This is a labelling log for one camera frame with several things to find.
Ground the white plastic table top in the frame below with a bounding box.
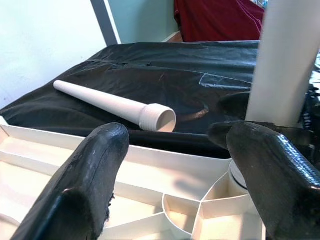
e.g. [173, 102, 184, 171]
[0, 116, 266, 240]

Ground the dark grey wall trim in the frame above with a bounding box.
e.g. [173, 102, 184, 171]
[89, 0, 123, 47]

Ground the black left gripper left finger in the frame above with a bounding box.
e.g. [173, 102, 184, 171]
[12, 121, 131, 240]

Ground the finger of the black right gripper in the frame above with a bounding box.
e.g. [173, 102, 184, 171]
[216, 91, 252, 121]
[207, 121, 235, 152]

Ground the black plastic table cover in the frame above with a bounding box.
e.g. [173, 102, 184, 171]
[0, 41, 320, 161]

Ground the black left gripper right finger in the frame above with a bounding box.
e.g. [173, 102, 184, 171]
[224, 121, 320, 240]

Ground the dark red cloth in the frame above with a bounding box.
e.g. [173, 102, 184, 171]
[173, 0, 266, 43]

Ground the white plastic table leg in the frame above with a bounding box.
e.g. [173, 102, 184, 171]
[53, 79, 177, 133]
[245, 0, 320, 129]

